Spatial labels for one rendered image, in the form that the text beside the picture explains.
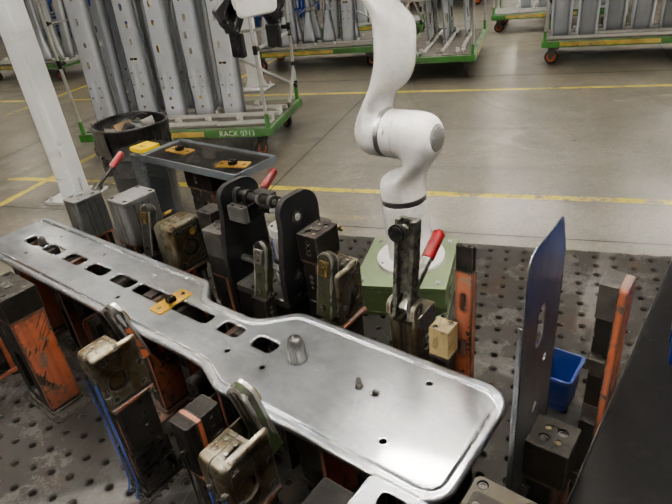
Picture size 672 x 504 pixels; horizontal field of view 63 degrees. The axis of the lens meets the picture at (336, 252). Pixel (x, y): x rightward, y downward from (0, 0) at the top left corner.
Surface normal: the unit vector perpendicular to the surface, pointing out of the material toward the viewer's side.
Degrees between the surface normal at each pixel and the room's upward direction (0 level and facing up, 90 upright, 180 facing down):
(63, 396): 90
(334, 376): 0
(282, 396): 0
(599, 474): 0
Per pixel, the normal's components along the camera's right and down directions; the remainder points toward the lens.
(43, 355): 0.79, 0.22
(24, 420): -0.11, -0.87
